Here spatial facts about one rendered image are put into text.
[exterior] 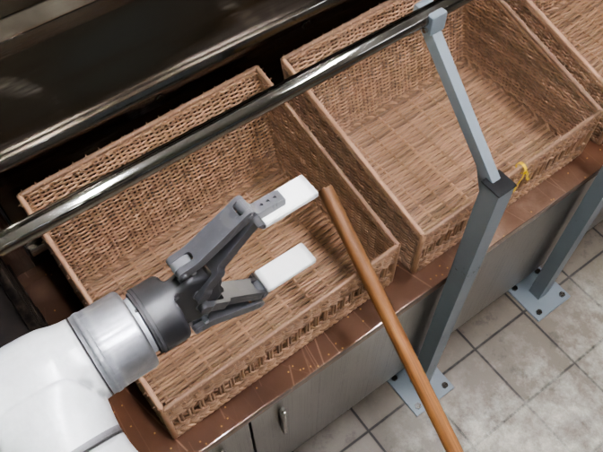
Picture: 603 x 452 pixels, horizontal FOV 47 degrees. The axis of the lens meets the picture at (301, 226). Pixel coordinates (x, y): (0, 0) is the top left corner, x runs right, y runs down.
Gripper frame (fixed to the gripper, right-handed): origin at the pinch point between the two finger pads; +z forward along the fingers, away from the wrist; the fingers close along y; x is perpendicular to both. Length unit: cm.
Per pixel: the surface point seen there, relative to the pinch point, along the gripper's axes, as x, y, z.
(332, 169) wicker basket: -32, 47, 31
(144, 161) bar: -23.9, 7.0, -8.0
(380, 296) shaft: -5, 50, 22
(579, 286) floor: 4, 124, 103
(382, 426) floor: 1, 124, 27
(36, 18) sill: -60, 9, -7
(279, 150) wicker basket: -50, 59, 31
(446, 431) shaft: 19, 63, 19
